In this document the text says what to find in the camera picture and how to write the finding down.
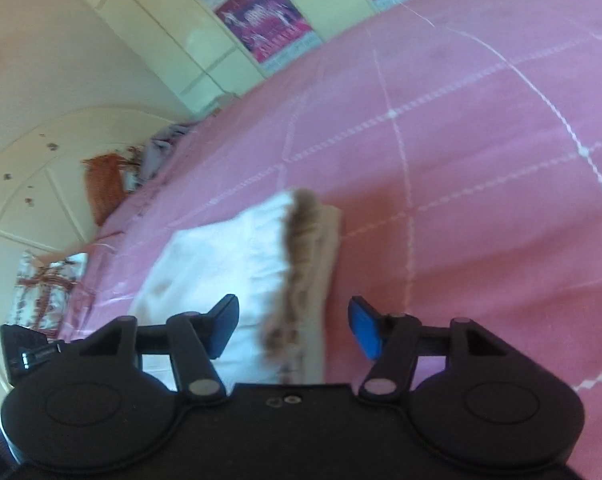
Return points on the cream bed headboard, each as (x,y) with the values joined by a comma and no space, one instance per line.
(43,203)

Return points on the pink checked bedspread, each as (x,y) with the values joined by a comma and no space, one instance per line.
(462,141)

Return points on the red white patterned pillow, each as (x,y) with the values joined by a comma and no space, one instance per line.
(41,295)

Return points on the orange striped pillow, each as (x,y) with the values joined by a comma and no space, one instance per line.
(109,178)

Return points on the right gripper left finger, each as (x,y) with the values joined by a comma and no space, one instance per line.
(195,340)

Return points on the grey crumpled cloth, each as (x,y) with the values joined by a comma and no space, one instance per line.
(157,150)

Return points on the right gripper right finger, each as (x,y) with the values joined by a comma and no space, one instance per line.
(391,342)

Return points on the cream wardrobe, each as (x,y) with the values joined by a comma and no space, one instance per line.
(203,50)

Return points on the cream white pants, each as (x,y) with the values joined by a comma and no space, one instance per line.
(277,258)

